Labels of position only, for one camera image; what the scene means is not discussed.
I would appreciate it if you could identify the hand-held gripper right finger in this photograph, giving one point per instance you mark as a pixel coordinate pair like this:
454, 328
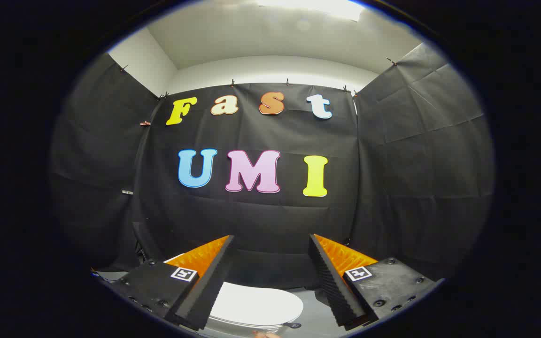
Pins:
334, 286

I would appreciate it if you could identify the black lid lifter tab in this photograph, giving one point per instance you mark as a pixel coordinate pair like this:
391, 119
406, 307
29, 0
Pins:
293, 325

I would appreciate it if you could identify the white toilet lid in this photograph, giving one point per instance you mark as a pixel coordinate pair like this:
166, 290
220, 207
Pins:
256, 303

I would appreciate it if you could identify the white toilet bowl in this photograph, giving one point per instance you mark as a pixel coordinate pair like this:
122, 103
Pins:
223, 323

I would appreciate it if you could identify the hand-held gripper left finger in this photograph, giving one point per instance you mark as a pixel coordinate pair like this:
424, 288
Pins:
212, 286

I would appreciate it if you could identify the black backdrop cloth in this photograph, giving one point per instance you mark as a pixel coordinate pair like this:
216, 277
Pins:
261, 220

